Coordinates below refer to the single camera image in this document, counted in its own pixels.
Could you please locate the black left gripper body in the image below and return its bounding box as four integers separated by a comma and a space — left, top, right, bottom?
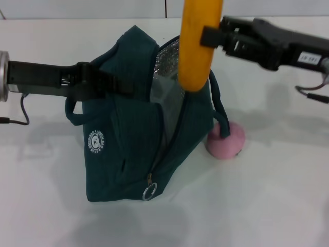
7, 61, 78, 97

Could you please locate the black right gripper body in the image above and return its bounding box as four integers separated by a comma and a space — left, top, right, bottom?
225, 17, 329, 70

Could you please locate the yellow banana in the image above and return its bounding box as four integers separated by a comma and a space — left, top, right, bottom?
178, 0, 224, 93

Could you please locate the dark teal insulated lunch bag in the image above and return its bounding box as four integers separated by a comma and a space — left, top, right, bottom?
64, 25, 231, 202

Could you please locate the pink toy peach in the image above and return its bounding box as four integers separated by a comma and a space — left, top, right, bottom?
207, 122, 246, 160

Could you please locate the left arm dark cable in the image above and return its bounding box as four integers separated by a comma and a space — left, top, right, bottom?
0, 94, 29, 127

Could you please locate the arm dark cable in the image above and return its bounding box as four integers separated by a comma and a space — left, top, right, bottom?
0, 94, 29, 127
295, 74, 329, 104

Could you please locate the right arm dark cable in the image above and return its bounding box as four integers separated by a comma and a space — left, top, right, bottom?
295, 74, 329, 104

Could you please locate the metal zipper pull ring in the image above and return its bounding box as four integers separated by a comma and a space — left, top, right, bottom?
142, 173, 158, 201

